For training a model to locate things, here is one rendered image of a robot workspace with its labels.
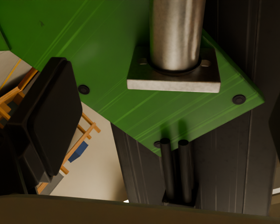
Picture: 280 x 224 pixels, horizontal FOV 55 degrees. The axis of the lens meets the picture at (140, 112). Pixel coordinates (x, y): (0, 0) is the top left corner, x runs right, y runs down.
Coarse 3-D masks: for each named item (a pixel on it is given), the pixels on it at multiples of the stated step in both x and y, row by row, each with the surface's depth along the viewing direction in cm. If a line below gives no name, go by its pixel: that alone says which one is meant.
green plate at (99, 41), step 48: (0, 0) 18; (48, 0) 17; (96, 0) 17; (144, 0) 17; (48, 48) 20; (96, 48) 19; (96, 96) 23; (144, 96) 22; (192, 96) 21; (240, 96) 21; (144, 144) 26
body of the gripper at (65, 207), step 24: (0, 216) 5; (24, 216) 5; (48, 216) 5; (72, 216) 5; (96, 216) 5; (120, 216) 5; (144, 216) 5; (168, 216) 5; (192, 216) 5; (216, 216) 5; (240, 216) 5; (264, 216) 6
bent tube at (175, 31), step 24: (168, 0) 13; (192, 0) 13; (168, 24) 14; (192, 24) 14; (144, 48) 18; (168, 48) 15; (192, 48) 15; (144, 72) 16; (168, 72) 16; (192, 72) 16; (216, 72) 16
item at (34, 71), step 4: (32, 68) 38; (28, 72) 39; (32, 72) 38; (36, 72) 38; (28, 76) 39; (32, 76) 39; (36, 76) 38; (24, 80) 39; (28, 80) 39; (32, 80) 39; (20, 84) 40; (24, 84) 40; (28, 84) 40; (20, 88) 40; (24, 88) 41; (28, 88) 40; (24, 92) 41
